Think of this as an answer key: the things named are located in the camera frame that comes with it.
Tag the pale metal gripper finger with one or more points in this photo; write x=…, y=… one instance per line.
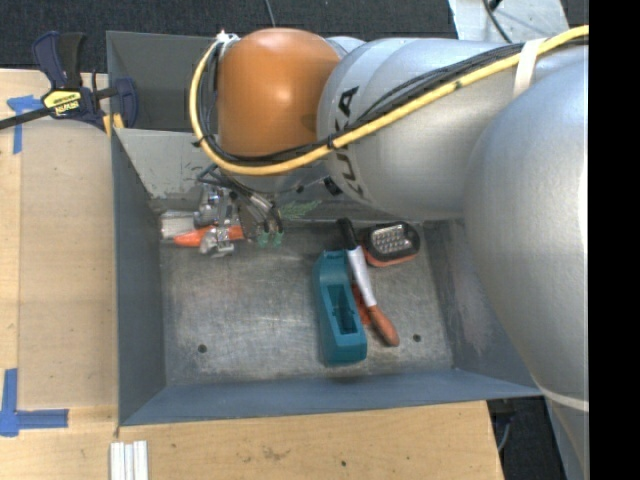
x=217, y=249
x=223, y=233

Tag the orange toy carrot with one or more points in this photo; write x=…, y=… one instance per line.
x=190, y=238

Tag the white flat block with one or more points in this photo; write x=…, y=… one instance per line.
x=175, y=224

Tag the grey metal bin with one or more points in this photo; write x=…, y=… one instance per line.
x=240, y=308

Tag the black and white marker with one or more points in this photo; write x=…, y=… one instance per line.
x=361, y=273

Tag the black and orange work light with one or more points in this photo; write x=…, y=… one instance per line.
x=392, y=243

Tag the pale wood flat board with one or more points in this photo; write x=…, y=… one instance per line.
x=67, y=268

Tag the teal plastic box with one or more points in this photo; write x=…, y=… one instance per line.
x=336, y=343

